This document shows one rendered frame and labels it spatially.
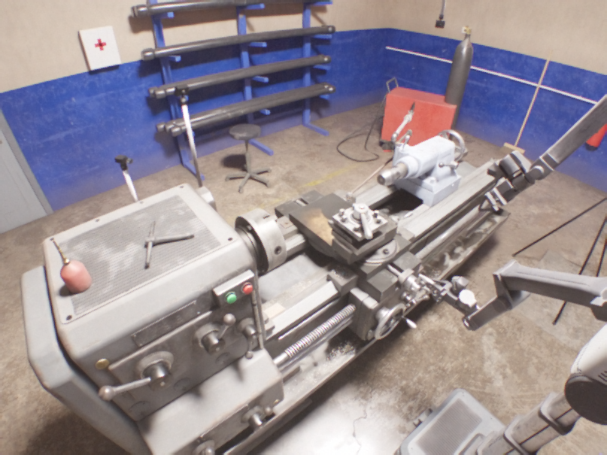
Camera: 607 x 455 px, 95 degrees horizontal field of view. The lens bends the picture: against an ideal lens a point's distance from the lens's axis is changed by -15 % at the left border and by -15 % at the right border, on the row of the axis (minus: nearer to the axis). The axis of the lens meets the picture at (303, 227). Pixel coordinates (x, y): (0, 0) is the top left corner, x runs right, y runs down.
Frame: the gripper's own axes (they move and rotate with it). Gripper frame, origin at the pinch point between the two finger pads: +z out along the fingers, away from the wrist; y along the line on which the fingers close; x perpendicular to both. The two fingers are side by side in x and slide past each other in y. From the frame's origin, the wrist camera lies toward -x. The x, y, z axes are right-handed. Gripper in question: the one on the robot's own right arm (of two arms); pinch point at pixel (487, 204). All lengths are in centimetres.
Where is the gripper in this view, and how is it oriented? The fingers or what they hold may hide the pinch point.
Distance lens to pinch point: 132.4
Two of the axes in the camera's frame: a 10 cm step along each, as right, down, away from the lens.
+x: 5.1, 8.3, -2.2
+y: -8.1, 3.7, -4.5
